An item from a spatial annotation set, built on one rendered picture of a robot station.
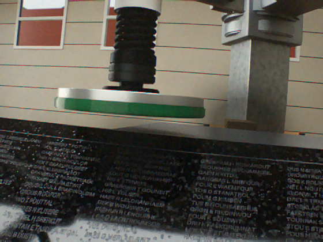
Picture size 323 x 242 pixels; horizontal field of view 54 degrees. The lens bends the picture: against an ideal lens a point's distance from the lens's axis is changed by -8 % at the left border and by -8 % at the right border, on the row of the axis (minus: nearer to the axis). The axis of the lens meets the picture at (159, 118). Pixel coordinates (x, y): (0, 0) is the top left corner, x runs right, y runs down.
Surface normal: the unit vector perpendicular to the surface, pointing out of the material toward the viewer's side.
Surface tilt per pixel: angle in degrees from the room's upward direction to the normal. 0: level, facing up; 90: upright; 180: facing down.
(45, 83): 90
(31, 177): 45
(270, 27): 90
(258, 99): 90
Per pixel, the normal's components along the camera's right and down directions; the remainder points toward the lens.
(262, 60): 0.23, 0.07
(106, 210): -0.10, -0.68
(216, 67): -0.19, 0.04
